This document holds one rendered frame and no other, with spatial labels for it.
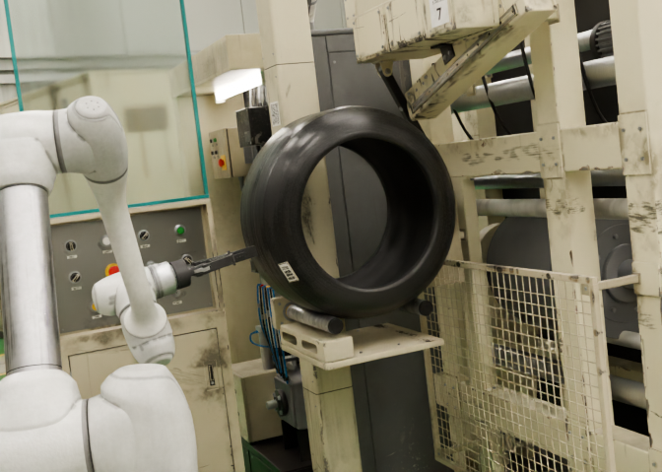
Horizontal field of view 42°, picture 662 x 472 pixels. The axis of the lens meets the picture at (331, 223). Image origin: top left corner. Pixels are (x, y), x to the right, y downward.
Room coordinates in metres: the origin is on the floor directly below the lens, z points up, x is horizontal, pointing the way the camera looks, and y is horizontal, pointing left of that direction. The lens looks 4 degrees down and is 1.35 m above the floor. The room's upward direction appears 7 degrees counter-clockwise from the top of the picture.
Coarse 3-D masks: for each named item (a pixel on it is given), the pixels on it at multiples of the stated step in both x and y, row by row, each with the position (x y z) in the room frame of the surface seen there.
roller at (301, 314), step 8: (288, 312) 2.61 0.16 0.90; (296, 312) 2.55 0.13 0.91; (304, 312) 2.50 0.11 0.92; (312, 312) 2.46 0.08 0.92; (320, 312) 2.44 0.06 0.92; (304, 320) 2.48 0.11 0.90; (312, 320) 2.42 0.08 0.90; (320, 320) 2.37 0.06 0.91; (328, 320) 2.33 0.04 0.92; (336, 320) 2.32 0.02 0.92; (320, 328) 2.38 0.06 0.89; (328, 328) 2.32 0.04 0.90; (336, 328) 2.32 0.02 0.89
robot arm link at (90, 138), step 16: (64, 112) 1.79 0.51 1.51; (80, 112) 1.75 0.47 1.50; (96, 112) 1.75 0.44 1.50; (112, 112) 1.79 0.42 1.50; (64, 128) 1.76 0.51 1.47; (80, 128) 1.75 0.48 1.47; (96, 128) 1.75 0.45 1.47; (112, 128) 1.78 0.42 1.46; (64, 144) 1.76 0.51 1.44; (80, 144) 1.76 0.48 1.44; (96, 144) 1.77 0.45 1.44; (112, 144) 1.79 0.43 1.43; (64, 160) 1.77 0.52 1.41; (80, 160) 1.78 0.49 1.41; (96, 160) 1.80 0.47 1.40; (112, 160) 1.82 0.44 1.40; (96, 176) 1.85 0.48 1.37; (112, 176) 1.86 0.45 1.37
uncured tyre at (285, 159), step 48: (288, 144) 2.34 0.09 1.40; (336, 144) 2.34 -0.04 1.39; (384, 144) 2.69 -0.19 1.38; (432, 144) 2.50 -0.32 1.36; (288, 192) 2.29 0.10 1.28; (432, 192) 2.46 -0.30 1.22; (288, 240) 2.28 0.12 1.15; (384, 240) 2.71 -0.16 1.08; (432, 240) 2.44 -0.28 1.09; (288, 288) 2.34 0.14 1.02; (336, 288) 2.32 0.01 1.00; (384, 288) 2.37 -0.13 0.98
